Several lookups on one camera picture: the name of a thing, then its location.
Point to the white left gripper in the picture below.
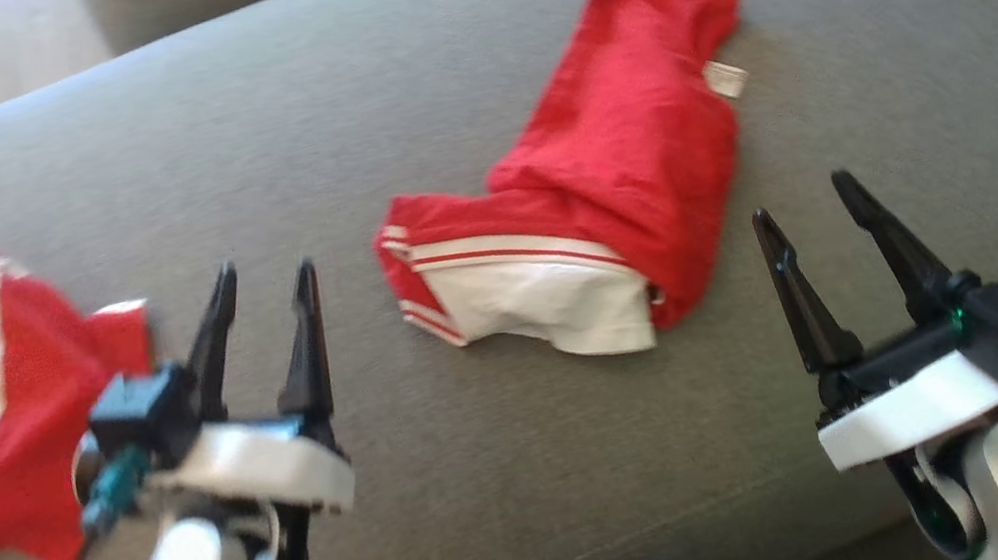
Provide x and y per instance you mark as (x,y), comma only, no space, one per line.
(267,466)

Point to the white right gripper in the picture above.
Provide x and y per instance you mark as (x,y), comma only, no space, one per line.
(916,408)

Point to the red shorts white stripe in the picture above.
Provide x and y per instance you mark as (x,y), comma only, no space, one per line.
(22,400)

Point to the red Bulls 23 jersey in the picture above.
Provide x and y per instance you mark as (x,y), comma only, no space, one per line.
(631,157)

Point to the grey fabric sofa seat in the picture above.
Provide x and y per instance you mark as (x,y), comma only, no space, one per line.
(532,477)

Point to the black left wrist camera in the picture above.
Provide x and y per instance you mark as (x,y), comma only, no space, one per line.
(142,416)

